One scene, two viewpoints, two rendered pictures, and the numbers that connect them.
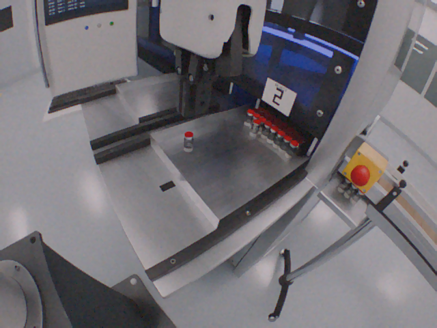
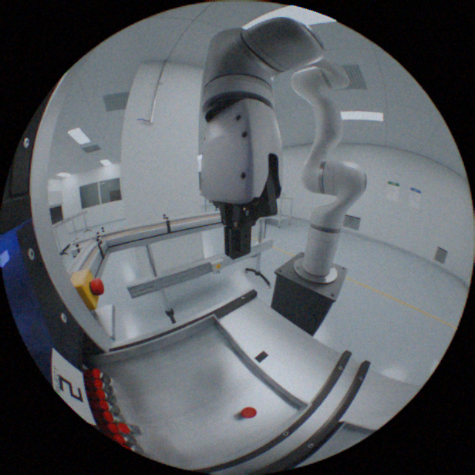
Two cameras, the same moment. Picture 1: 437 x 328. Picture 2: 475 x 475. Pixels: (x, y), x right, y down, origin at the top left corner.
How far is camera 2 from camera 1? 36 cm
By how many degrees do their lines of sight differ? 114
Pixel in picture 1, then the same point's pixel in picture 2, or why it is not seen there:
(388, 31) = (42, 166)
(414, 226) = not seen: hidden behind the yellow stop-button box
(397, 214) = not seen: hidden behind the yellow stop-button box
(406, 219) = not seen: hidden behind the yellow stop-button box
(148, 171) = (287, 368)
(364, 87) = (49, 242)
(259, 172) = (156, 372)
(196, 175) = (231, 373)
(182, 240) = (239, 314)
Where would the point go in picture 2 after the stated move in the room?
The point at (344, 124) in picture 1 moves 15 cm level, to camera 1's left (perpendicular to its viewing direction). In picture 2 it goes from (68, 289) to (109, 328)
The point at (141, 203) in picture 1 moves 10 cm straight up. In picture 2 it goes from (277, 335) to (288, 306)
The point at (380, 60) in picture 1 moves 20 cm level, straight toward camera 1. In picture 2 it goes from (44, 202) to (151, 176)
